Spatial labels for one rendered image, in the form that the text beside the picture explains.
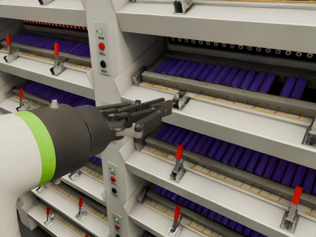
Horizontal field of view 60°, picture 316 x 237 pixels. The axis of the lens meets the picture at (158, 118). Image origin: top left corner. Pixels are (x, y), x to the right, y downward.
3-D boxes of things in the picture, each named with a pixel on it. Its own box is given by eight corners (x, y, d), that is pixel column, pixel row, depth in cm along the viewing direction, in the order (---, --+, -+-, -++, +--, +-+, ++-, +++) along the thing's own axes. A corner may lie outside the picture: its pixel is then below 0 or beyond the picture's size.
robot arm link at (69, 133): (54, 114, 29) (8, 96, 34) (57, 207, 33) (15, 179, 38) (97, 105, 34) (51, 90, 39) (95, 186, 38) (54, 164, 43)
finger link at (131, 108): (100, 137, 43) (93, 134, 44) (140, 120, 53) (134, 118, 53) (101, 113, 42) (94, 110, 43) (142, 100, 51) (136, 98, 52)
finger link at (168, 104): (148, 105, 51) (152, 106, 50) (169, 99, 56) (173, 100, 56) (147, 120, 52) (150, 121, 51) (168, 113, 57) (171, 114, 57)
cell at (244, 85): (256, 77, 62) (246, 95, 59) (248, 76, 63) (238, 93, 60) (256, 70, 61) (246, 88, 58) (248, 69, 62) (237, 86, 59)
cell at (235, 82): (248, 75, 63) (237, 92, 60) (240, 74, 64) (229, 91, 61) (248, 69, 62) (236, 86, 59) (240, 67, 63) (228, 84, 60)
